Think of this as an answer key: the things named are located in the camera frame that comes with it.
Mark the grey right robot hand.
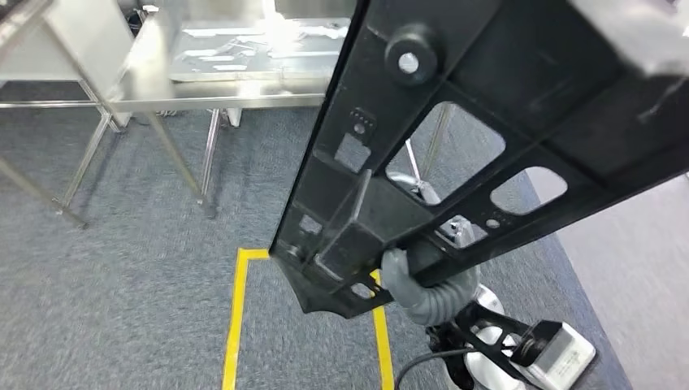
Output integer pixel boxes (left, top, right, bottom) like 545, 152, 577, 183
379, 248, 420, 310

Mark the black plastic mounting panel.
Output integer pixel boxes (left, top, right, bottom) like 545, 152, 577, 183
267, 0, 689, 320

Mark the stainless steel workbench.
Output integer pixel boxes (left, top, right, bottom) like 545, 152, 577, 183
106, 0, 456, 219

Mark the yellow floor tape square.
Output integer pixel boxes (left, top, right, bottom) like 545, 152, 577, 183
221, 247, 396, 390

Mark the grey metal jig plate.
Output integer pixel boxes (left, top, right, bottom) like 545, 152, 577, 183
169, 17, 352, 84

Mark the stainless steel side table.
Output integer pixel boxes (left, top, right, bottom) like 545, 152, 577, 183
0, 0, 136, 231

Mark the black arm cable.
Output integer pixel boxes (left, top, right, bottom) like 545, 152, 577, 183
394, 349, 478, 390

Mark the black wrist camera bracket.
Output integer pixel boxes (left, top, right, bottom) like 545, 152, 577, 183
427, 300, 546, 390

